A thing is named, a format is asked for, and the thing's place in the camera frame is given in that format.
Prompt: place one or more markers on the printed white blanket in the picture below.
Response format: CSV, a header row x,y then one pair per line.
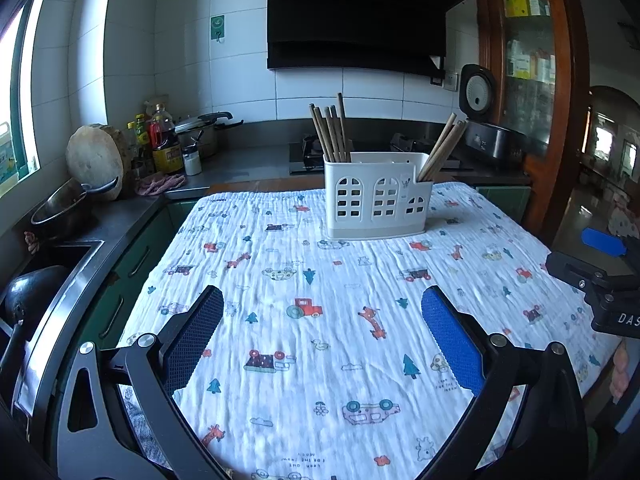
x,y
310,350

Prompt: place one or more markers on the green lower cabinet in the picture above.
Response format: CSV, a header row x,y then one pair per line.
x,y
145,265

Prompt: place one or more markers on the bunch of wooden chopsticks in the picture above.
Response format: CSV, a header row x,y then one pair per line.
x,y
330,135

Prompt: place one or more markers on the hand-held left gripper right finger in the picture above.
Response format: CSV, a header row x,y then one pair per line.
x,y
450,340

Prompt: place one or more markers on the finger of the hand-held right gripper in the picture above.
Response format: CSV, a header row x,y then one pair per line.
x,y
570,267
602,240

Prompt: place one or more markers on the wall socket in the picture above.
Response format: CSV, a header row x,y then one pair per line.
x,y
445,81

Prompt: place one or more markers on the yellow box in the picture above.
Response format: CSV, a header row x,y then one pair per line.
x,y
517,4

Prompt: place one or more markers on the white lidded jar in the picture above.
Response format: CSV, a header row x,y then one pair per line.
x,y
192,162

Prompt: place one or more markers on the steel bowl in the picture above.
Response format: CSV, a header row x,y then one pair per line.
x,y
60,212

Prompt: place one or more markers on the pink rag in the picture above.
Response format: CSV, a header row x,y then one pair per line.
x,y
160,184

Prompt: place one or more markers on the steel pressure cooker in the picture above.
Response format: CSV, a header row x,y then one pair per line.
x,y
205,135

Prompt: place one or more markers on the snack bag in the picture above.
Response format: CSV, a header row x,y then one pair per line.
x,y
156,105

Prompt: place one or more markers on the white plastic utensil holder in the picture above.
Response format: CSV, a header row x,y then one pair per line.
x,y
375,210

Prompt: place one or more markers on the black rice cooker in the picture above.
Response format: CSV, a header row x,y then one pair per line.
x,y
480,95

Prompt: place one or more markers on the green wall hook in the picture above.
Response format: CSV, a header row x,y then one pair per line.
x,y
217,27

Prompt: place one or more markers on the black wok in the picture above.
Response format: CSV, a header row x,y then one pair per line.
x,y
32,290

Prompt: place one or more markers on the black range hood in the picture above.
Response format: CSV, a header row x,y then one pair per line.
x,y
350,10

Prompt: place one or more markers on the black gas stove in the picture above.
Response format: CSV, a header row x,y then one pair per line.
x,y
307,155

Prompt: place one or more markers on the round wooden cutting board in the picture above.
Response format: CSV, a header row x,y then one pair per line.
x,y
92,160

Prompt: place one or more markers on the window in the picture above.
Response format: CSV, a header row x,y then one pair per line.
x,y
20,110

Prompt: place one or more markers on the wooden glass door cabinet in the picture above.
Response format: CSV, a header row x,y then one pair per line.
x,y
565,85

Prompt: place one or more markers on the green cabinet door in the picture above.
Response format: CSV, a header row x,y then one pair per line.
x,y
502,200

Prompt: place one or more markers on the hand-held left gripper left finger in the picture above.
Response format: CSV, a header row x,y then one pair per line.
x,y
197,335

